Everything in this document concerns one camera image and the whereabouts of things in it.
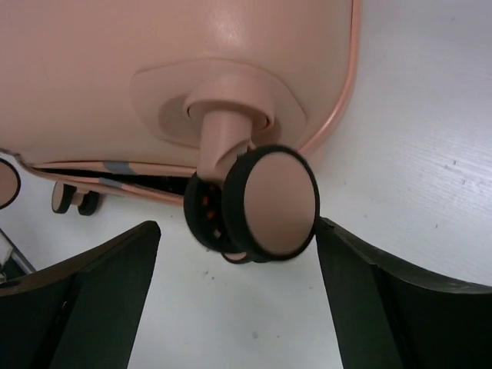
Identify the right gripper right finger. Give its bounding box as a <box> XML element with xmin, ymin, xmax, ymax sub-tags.
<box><xmin>316</xmin><ymin>218</ymin><xmax>491</xmax><ymax>368</ymax></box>

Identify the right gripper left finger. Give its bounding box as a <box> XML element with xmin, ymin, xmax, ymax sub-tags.
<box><xmin>1</xmin><ymin>221</ymin><xmax>161</xmax><ymax>368</ymax></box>

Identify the pink hard-shell suitcase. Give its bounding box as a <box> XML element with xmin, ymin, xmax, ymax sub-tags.
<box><xmin>1</xmin><ymin>1</ymin><xmax>362</xmax><ymax>264</ymax></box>

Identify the aluminium frame rail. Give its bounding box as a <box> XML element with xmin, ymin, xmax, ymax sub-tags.
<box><xmin>1</xmin><ymin>230</ymin><xmax>36</xmax><ymax>288</ymax></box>

